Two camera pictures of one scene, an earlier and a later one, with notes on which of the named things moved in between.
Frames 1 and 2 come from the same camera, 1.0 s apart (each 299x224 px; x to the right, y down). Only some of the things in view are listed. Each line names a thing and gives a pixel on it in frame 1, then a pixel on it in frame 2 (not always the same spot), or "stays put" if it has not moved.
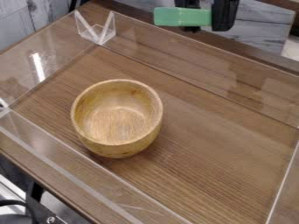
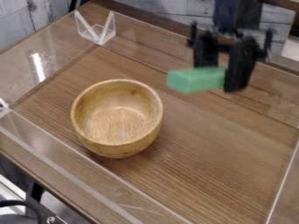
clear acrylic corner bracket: x=96 y=33 stays put
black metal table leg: x=37 y=213 stays put
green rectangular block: x=186 y=17 → x=198 y=79
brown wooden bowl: x=116 y=115 stays put
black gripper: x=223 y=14 → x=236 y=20
